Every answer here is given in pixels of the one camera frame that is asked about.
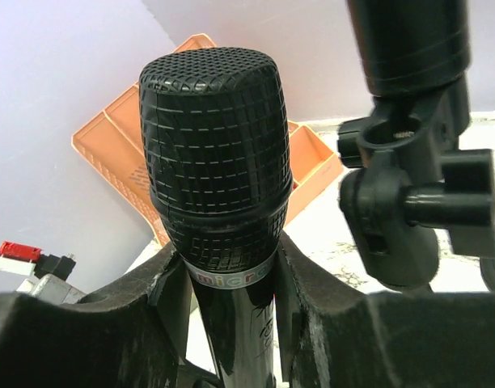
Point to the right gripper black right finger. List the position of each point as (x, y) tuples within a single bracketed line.
[(331, 335)]

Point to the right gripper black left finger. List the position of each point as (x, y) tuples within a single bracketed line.
[(115, 337)]

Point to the small black tripod stand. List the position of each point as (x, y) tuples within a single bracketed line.
[(409, 178)]

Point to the black microphone with white ring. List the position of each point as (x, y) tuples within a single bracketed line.
[(408, 47)]

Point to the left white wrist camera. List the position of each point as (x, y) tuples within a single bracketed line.
[(51, 289)]

